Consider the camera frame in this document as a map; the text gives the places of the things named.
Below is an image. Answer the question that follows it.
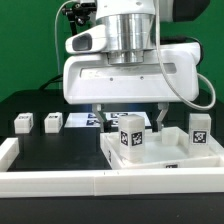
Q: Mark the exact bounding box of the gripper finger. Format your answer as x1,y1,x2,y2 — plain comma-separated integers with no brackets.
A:
92,104,106,132
155,102,169,132

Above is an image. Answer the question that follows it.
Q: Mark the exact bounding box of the white cable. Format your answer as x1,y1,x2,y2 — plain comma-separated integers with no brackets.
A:
54,0,79,89

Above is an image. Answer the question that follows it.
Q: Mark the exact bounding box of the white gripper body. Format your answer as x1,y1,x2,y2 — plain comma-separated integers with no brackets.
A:
63,42,200,104

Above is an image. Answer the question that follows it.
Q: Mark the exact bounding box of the white marker sheet with tags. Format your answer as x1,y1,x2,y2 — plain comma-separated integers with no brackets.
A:
65,112,151,128

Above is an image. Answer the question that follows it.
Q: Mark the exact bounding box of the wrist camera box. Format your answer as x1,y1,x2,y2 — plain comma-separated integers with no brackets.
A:
65,25,107,54

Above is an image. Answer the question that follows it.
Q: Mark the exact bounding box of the black cable bundle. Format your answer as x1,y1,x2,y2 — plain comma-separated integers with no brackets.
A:
38,73,64,91

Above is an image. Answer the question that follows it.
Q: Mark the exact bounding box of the white square table top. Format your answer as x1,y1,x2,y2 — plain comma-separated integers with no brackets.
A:
100,127,224,170

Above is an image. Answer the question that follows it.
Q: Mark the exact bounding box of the white U-shaped obstacle fence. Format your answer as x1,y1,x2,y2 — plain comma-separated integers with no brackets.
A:
0,141,224,198

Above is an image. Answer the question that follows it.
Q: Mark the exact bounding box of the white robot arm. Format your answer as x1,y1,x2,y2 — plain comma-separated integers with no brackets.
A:
63,0,210,131

